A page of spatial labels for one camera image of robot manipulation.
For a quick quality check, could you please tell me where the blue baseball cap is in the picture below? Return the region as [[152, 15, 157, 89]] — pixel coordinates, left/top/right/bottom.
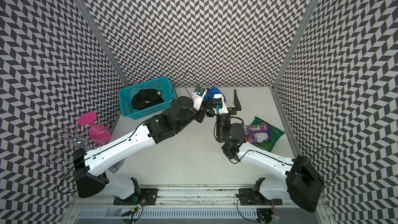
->
[[203, 86, 226, 103]]

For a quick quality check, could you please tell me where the black baseball cap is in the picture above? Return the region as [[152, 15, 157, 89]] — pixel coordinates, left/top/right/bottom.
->
[[131, 89, 164, 111]]

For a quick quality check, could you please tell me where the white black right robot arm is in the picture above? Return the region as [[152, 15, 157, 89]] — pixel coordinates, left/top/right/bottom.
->
[[210, 93, 325, 213]]

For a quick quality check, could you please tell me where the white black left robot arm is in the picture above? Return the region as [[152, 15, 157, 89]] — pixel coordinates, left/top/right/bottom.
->
[[73, 96, 212, 200]]

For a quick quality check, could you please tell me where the purple snack packet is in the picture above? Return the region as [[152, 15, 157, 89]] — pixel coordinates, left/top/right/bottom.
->
[[244, 124, 271, 144]]

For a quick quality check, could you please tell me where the green snack bag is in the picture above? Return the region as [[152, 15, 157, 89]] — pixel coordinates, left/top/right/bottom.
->
[[251, 117, 285, 152]]

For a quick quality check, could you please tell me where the teal plastic basket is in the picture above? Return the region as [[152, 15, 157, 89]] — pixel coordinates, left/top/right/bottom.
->
[[118, 77, 177, 120]]

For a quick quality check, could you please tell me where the pink goblet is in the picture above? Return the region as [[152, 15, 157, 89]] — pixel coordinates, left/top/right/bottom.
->
[[77, 112, 112, 145]]

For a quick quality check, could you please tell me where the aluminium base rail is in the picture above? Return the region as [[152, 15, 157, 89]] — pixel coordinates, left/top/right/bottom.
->
[[60, 185, 336, 224]]

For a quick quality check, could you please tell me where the silver wire rack stand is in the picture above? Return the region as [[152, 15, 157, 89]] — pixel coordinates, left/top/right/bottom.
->
[[46, 127, 105, 172]]

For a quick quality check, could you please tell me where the aluminium corner post right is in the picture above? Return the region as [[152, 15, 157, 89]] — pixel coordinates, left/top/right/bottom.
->
[[272, 0, 320, 91]]

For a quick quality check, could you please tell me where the aluminium corner post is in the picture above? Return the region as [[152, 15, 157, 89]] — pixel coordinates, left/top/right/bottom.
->
[[73, 0, 130, 87], [272, 0, 320, 91]]

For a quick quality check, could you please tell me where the aluminium corner post left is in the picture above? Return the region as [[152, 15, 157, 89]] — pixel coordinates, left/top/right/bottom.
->
[[73, 0, 130, 87]]

